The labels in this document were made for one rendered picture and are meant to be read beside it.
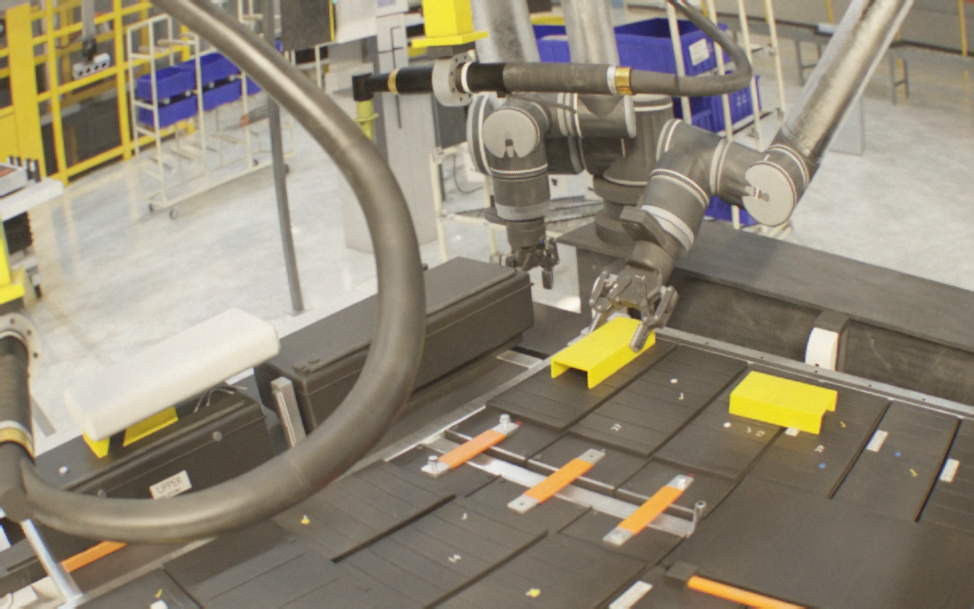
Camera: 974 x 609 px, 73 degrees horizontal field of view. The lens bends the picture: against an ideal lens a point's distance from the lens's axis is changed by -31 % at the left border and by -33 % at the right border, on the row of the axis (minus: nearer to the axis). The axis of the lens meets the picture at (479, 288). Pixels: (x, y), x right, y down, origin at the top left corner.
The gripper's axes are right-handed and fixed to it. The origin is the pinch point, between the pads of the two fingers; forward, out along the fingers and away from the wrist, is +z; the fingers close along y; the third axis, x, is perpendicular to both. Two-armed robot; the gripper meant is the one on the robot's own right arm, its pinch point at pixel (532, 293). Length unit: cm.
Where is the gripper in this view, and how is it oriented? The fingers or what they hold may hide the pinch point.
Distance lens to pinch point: 189.7
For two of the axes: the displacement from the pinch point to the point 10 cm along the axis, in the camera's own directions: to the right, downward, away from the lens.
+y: 7.1, -3.3, 6.2
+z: 1.1, 9.2, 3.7
